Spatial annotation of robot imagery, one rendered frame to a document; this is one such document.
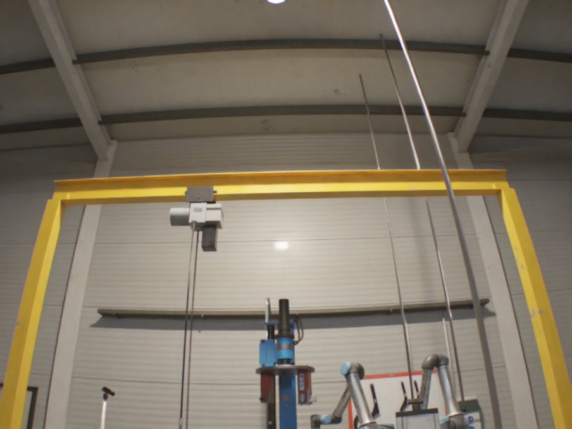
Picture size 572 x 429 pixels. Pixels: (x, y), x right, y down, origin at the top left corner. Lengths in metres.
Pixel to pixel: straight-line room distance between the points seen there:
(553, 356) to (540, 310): 0.46
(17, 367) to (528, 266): 5.14
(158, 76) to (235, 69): 1.36
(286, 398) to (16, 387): 2.66
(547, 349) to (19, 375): 5.00
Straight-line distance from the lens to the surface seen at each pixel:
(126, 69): 7.42
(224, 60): 6.97
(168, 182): 4.55
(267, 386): 4.03
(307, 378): 3.90
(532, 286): 4.47
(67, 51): 7.29
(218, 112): 7.45
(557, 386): 4.33
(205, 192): 4.27
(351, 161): 7.62
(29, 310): 4.44
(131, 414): 6.39
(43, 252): 4.62
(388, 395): 6.14
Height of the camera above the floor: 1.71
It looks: 30 degrees up
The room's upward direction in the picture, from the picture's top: 1 degrees counter-clockwise
